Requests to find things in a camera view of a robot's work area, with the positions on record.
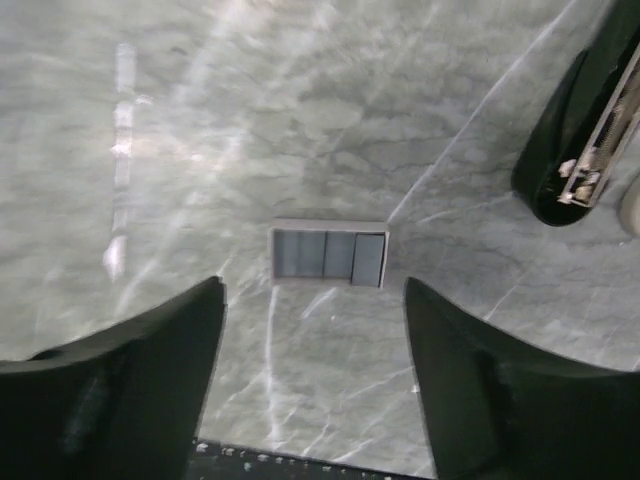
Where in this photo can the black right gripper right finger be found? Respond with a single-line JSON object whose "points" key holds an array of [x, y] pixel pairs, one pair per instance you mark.
{"points": [[497, 407]]}

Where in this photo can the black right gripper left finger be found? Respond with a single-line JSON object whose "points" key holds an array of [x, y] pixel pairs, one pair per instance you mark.
{"points": [[123, 403]]}

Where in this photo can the small staple box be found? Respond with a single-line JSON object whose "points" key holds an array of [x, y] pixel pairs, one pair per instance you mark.
{"points": [[319, 251]]}

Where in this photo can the silver staple strip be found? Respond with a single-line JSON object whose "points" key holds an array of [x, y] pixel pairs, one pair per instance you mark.
{"points": [[367, 262]]}

